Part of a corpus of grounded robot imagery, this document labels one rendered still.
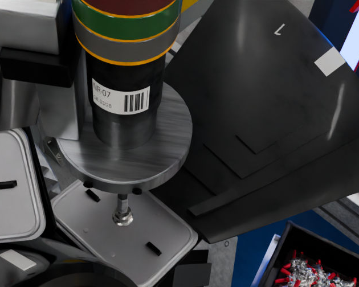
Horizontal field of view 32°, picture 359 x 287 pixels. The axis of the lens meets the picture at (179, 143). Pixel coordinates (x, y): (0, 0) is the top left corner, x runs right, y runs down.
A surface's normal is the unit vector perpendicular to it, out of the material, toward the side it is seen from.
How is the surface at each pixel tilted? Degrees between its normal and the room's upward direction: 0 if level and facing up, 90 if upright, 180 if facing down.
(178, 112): 0
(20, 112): 42
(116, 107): 90
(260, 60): 12
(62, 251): 54
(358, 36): 90
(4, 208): 48
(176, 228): 7
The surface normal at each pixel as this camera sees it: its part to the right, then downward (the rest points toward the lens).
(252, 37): 0.26, -0.43
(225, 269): 0.62, 0.11
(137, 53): 0.21, 0.83
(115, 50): -0.18, 0.82
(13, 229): -0.20, 0.22
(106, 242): 0.16, -0.61
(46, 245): 0.10, -0.99
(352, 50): -0.66, 0.60
